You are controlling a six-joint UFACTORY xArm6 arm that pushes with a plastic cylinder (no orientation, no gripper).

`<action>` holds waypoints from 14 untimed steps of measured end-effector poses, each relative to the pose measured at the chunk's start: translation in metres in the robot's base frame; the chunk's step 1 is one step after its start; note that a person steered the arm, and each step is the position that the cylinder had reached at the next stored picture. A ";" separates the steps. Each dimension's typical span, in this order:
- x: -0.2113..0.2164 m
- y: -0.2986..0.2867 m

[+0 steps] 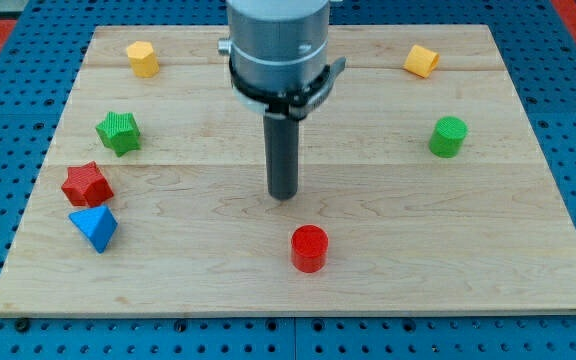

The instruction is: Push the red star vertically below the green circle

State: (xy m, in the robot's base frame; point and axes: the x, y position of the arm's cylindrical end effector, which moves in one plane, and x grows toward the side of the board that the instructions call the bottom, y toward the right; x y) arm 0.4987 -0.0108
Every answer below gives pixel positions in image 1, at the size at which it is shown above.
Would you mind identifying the red star block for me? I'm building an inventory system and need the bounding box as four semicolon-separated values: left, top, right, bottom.
61;161;114;207

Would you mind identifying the wooden board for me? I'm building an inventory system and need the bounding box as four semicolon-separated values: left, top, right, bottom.
0;25;576;318

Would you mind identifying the blue triangle block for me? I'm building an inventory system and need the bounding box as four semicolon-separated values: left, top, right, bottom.
68;205;118;253

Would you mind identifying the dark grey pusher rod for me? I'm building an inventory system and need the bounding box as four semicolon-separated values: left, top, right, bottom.
263;116;299;201

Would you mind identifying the green cylinder block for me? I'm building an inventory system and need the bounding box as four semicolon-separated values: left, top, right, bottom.
428;116;469;158

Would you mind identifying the yellow lying block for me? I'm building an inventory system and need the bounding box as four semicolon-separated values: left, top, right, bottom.
403;44;440;78

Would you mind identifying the red cylinder block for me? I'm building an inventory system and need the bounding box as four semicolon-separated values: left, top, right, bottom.
291;224;329;273

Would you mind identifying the yellow hexagon block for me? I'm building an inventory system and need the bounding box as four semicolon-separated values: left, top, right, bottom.
126;41;160;78

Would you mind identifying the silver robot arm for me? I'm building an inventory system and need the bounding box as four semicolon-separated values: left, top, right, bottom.
218;0;346;121

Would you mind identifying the green star block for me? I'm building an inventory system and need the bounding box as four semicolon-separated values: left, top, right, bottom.
95;112;141;157

